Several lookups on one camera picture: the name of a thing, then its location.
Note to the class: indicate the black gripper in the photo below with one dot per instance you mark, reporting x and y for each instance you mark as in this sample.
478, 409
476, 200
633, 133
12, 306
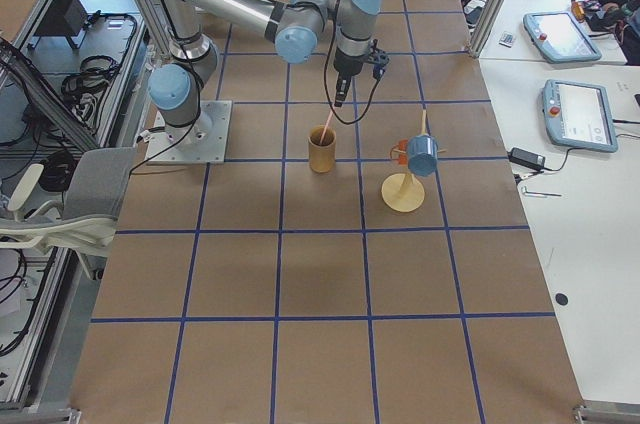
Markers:
346, 66

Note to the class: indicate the pink chopstick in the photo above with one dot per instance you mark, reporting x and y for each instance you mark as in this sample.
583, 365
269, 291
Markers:
326, 127

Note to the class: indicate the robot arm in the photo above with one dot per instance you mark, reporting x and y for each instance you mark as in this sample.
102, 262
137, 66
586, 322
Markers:
294, 28

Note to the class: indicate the bamboo cylinder holder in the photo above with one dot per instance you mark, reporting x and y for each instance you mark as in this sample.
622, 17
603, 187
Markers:
321, 149

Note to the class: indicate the orange mug on tree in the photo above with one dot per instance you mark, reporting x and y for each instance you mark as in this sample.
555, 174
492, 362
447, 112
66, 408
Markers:
399, 152

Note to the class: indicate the blue mug on tree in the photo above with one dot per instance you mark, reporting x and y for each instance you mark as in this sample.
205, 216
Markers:
422, 155

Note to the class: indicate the wooden mug tree stand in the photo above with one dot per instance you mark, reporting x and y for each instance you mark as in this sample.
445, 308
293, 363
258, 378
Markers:
403, 192

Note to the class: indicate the remote control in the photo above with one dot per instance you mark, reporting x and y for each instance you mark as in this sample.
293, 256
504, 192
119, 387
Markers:
507, 40

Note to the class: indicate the black power adapter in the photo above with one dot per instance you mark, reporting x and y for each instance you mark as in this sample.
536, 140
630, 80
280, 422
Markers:
526, 159

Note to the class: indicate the allen key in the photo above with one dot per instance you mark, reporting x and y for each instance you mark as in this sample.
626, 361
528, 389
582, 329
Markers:
538, 194

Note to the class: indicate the teach pendant far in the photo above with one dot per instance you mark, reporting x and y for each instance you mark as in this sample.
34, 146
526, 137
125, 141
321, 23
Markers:
560, 38

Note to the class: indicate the teach pendant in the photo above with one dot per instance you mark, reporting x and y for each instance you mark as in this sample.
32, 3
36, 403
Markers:
560, 38
578, 115

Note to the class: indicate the teach pendant near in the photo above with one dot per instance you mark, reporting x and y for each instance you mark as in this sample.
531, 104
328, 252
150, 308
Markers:
578, 115

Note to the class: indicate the grey office chair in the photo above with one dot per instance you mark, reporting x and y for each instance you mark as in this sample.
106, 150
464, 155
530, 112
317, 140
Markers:
85, 221

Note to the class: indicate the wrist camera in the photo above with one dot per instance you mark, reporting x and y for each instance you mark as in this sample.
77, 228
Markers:
379, 60

